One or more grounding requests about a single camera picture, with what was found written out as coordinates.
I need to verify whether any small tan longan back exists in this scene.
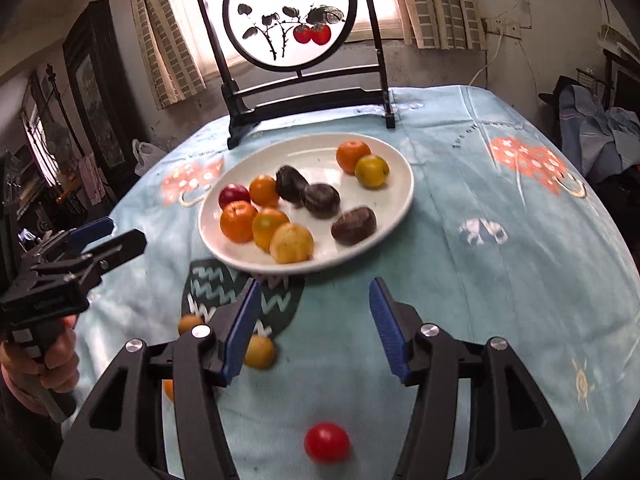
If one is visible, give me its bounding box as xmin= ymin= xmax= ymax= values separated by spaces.
xmin=178 ymin=314 xmax=204 ymax=335

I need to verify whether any orange citrus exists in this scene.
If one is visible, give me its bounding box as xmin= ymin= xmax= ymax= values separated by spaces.
xmin=163 ymin=379 xmax=175 ymax=401

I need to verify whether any yellow-orange citrus front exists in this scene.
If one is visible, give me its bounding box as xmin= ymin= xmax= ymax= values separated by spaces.
xmin=252 ymin=208 xmax=290 ymax=252

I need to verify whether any mandarin orange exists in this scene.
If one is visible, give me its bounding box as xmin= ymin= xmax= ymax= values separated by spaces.
xmin=335 ymin=140 xmax=371 ymax=176
xmin=219 ymin=200 xmax=258 ymax=244

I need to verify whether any dark passion fruit front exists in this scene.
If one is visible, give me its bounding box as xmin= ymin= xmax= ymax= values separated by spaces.
xmin=331 ymin=206 xmax=378 ymax=246

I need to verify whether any dark passion fruit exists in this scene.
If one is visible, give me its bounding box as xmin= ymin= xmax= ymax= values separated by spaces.
xmin=303 ymin=183 xmax=341 ymax=219
xmin=276 ymin=165 xmax=308 ymax=206
xmin=331 ymin=206 xmax=378 ymax=246

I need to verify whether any red tomato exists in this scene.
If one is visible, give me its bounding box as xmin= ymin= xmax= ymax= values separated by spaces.
xmin=304 ymin=422 xmax=350 ymax=464
xmin=218 ymin=184 xmax=252 ymax=209

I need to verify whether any small orange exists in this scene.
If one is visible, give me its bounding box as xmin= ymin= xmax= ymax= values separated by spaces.
xmin=248 ymin=174 xmax=280 ymax=208

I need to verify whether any yellow-green citrus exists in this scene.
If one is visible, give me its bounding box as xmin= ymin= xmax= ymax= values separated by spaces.
xmin=355 ymin=155 xmax=390 ymax=188

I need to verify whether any pale yellow citrus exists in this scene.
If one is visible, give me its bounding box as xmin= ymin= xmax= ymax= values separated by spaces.
xmin=269 ymin=223 xmax=314 ymax=264

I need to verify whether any person's left hand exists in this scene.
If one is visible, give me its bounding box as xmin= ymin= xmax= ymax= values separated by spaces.
xmin=1 ymin=315 xmax=79 ymax=415

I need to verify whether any white plastic bag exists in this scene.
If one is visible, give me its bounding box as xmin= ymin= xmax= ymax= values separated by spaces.
xmin=132 ymin=139 xmax=166 ymax=177

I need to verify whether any light blue printed tablecloth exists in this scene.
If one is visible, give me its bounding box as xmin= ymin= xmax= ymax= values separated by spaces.
xmin=76 ymin=86 xmax=639 ymax=479

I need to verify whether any white oval plate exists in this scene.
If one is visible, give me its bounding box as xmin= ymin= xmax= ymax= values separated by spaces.
xmin=198 ymin=133 xmax=414 ymax=275

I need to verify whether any left patterned curtain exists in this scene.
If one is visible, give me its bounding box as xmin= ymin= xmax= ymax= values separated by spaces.
xmin=131 ymin=0 xmax=205 ymax=110

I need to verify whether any patterned curtain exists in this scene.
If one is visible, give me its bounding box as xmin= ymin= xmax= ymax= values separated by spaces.
xmin=398 ymin=0 xmax=487 ymax=51
xmin=131 ymin=0 xmax=205 ymax=110

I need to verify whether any blue clothes pile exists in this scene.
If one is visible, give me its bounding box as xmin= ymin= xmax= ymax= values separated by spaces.
xmin=559 ymin=84 xmax=640 ymax=183

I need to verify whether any round painted screen on stand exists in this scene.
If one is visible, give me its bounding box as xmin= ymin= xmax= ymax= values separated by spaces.
xmin=196 ymin=0 xmax=395 ymax=148

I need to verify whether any right patterned curtain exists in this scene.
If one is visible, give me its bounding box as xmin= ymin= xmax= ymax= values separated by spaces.
xmin=398 ymin=0 xmax=487 ymax=51

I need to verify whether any dark framed wall painting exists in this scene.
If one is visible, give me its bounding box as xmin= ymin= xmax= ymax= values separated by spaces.
xmin=62 ymin=0 xmax=149 ymax=197

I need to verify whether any wall power outlet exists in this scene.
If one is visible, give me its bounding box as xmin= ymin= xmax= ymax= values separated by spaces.
xmin=483 ymin=18 xmax=522 ymax=40

